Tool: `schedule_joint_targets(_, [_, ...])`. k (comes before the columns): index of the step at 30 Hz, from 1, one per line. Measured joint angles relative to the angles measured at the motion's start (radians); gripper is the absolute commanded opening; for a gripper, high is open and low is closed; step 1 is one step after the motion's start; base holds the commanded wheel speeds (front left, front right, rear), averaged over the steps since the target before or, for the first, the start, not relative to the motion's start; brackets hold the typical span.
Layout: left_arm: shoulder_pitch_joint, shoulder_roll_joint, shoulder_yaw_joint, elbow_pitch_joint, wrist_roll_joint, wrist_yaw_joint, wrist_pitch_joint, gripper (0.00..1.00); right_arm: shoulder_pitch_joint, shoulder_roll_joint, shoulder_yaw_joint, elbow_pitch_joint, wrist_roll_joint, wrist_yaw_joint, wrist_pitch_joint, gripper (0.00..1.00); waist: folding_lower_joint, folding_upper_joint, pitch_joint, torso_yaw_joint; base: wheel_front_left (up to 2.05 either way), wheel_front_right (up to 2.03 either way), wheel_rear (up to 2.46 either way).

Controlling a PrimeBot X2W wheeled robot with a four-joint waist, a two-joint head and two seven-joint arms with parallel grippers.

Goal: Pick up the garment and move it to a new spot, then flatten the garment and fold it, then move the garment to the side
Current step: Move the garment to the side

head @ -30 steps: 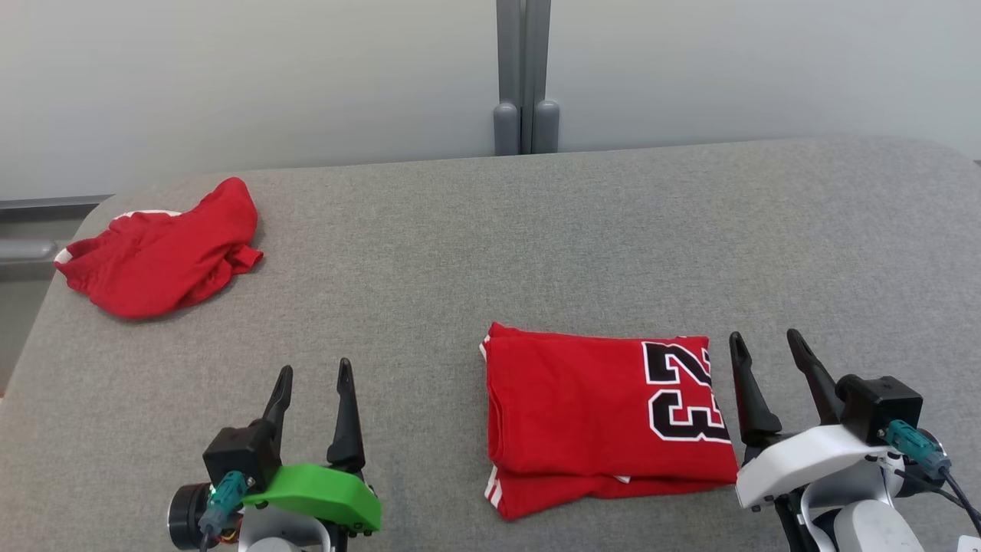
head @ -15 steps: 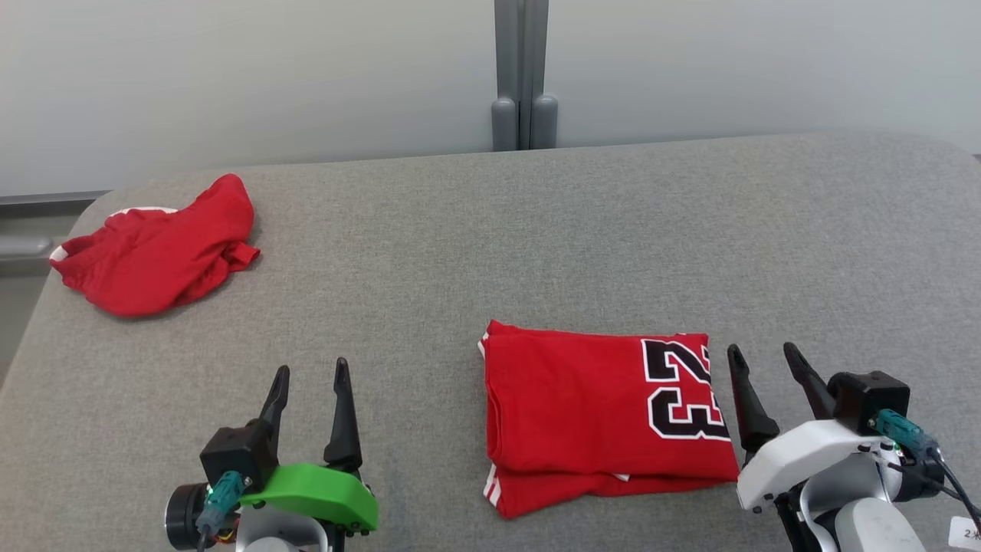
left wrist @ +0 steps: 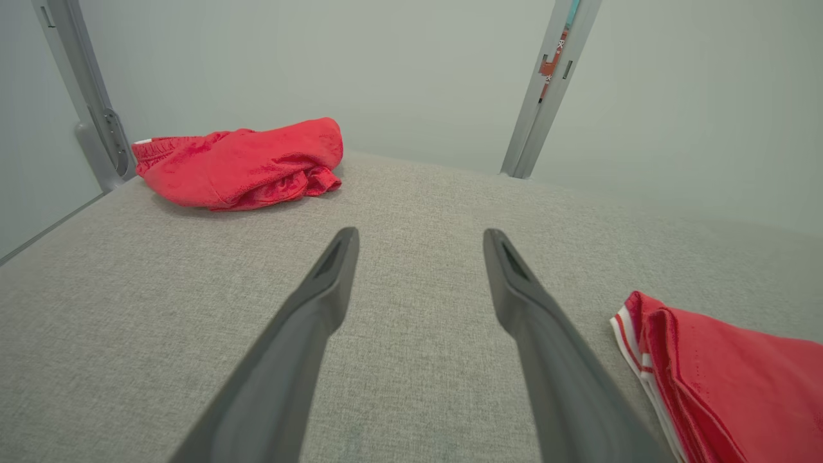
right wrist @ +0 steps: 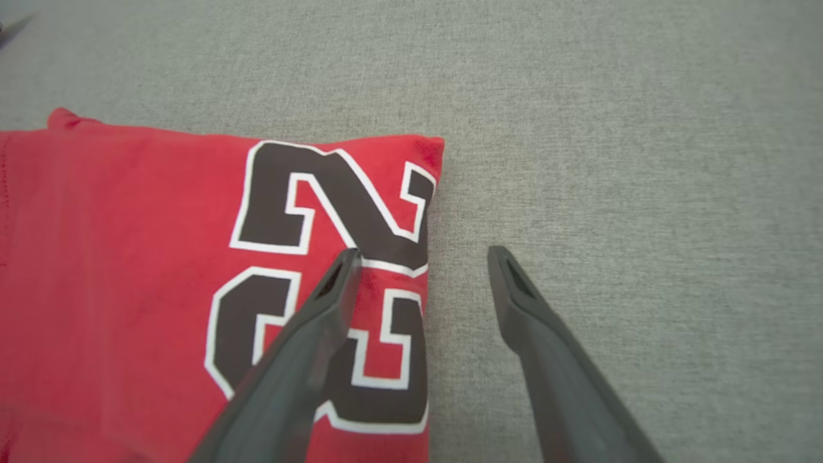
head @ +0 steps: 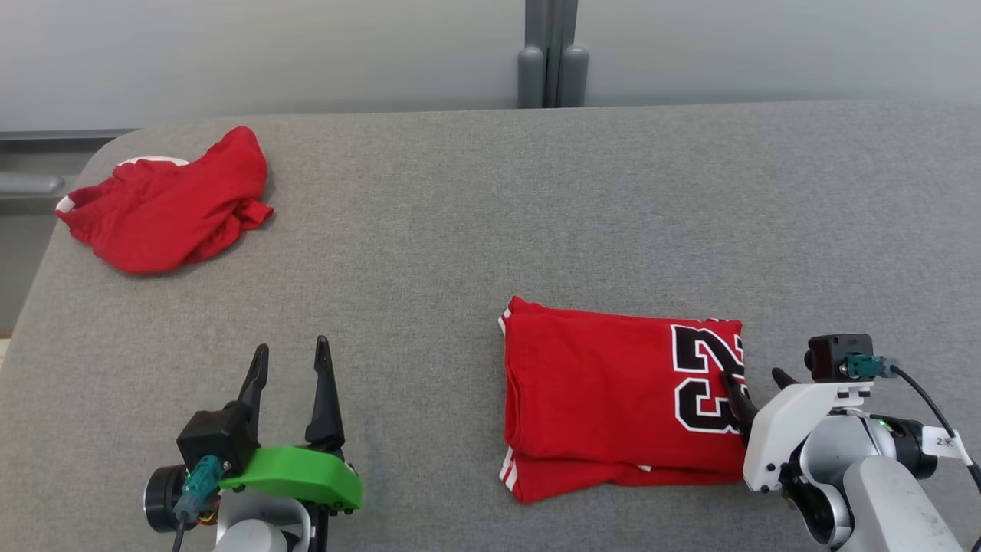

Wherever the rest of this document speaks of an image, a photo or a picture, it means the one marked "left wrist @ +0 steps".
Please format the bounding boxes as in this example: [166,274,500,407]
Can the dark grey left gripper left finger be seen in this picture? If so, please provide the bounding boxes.
[168,226,359,463]

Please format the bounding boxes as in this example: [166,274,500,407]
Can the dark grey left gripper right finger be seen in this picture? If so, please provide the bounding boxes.
[484,228,673,463]

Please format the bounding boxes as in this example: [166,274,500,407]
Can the red shorts white lining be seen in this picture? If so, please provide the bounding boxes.
[132,118,344,212]

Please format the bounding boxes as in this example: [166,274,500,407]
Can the folded red shorts white stripes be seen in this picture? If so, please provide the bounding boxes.
[610,291,823,463]

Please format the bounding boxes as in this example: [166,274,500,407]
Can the grey double metal post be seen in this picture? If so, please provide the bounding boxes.
[500,0,603,179]

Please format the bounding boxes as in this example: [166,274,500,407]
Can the grey partition base rail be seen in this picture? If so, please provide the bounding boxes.
[0,192,107,266]

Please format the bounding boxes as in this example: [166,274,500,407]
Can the grey metal post with bracket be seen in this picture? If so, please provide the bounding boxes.
[31,0,137,194]

